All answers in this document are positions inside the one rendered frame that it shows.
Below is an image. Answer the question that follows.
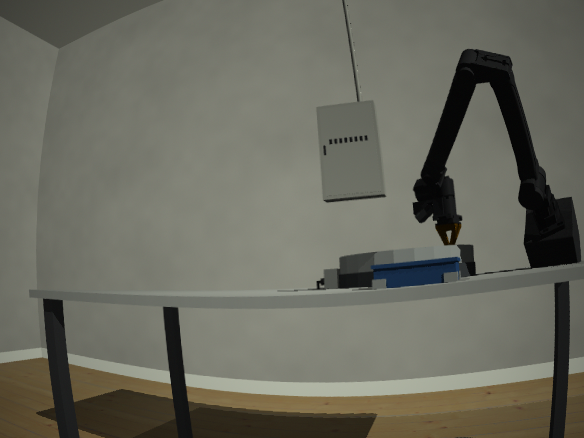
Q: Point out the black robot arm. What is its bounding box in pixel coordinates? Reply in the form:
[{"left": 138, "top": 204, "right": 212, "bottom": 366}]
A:
[{"left": 413, "top": 49, "right": 566, "bottom": 238}]

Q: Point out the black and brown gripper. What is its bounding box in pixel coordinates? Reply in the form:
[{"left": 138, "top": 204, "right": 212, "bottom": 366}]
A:
[{"left": 433, "top": 196, "right": 462, "bottom": 245}]

